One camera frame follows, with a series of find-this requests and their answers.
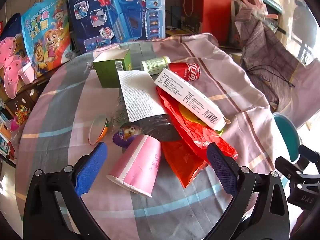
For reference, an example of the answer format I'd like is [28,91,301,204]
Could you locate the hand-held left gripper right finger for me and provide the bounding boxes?
[197,142,290,240]

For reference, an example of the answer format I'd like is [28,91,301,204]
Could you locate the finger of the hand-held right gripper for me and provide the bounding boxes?
[275,156,304,178]
[297,145,320,165]

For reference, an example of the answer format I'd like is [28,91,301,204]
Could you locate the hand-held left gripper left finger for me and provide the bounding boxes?
[23,142,110,240]

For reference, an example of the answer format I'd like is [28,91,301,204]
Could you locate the red plastic bag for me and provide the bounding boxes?
[156,86,238,189]

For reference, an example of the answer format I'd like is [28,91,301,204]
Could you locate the orange white plastic capsule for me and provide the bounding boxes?
[89,116,110,145]

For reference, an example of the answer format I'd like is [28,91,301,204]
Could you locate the pink paper cup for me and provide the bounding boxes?
[106,134,162,198]

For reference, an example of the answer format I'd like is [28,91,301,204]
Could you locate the purple egg-shaped wrapper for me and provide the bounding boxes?
[112,126,143,147]

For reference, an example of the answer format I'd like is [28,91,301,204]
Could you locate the long white cardboard box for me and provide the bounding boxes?
[154,68,225,130]

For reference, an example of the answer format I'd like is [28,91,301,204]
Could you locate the white paper towel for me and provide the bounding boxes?
[117,70,167,123]

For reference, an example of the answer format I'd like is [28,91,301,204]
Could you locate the green cardboard box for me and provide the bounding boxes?
[92,49,132,88]

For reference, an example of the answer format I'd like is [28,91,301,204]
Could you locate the red soda can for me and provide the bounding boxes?
[167,61,201,82]

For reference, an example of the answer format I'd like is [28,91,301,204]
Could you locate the white green-label bottle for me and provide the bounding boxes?
[140,56,171,75]

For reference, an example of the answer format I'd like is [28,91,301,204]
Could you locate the small toy package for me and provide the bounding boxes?
[0,130,17,160]

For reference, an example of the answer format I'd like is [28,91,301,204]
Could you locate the mauve striped blanket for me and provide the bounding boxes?
[235,17,320,128]

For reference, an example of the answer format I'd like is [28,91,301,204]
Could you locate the small pink gift box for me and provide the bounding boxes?
[18,61,35,84]

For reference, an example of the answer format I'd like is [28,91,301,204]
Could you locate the pink butterfly wings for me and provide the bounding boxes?
[0,34,29,99]

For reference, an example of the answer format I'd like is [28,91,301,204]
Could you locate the office chair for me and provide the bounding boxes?
[292,0,313,30]

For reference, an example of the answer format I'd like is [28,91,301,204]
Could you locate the cartoon dog gift bag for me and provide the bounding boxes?
[21,0,73,79]

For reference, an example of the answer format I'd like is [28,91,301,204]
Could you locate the yellow flat box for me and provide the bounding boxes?
[165,29,190,37]

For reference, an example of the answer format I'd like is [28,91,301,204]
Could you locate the red gift bag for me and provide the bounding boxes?
[180,0,234,47]

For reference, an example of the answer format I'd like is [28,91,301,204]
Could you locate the large blue toy box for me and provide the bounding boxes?
[66,0,165,54]

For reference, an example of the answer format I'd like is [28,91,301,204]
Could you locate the dark blue bag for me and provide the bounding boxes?
[5,14,23,40]

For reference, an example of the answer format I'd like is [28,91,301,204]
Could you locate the black cable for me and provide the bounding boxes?
[246,65,295,88]

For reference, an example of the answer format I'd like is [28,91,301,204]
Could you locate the colourful stringy ball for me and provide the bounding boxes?
[14,106,30,125]

